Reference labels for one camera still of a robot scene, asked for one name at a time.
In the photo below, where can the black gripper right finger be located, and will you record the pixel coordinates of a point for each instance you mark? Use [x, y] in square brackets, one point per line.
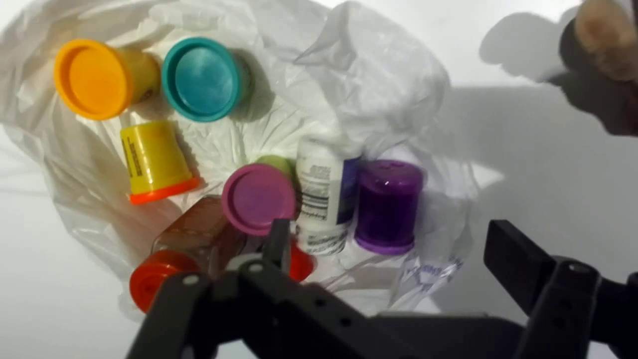
[569, 304]

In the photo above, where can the orange lid dough tub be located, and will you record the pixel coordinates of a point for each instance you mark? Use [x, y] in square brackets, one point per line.
[98, 80]

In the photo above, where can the teal lid dough tub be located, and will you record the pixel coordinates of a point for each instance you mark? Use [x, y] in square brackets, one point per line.
[204, 80]

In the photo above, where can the purple lid dough tub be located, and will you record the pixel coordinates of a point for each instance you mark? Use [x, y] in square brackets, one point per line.
[262, 192]

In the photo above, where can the small white plastic bottle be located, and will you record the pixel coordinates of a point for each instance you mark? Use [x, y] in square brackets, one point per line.
[327, 170]

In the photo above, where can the purple plastic jar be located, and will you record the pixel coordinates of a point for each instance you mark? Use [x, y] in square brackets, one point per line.
[389, 198]

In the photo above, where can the white plastic bag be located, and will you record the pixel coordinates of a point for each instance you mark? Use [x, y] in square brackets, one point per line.
[343, 68]

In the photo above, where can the brown plush moose toy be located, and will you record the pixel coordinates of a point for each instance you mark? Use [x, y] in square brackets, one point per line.
[599, 50]

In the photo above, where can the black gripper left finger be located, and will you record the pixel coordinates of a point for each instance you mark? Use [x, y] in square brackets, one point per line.
[276, 318]

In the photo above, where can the spice jar orange lid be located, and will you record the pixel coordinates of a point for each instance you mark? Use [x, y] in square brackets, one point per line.
[202, 240]

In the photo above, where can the yellow tub orange lid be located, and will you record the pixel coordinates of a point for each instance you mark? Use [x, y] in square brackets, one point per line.
[156, 162]

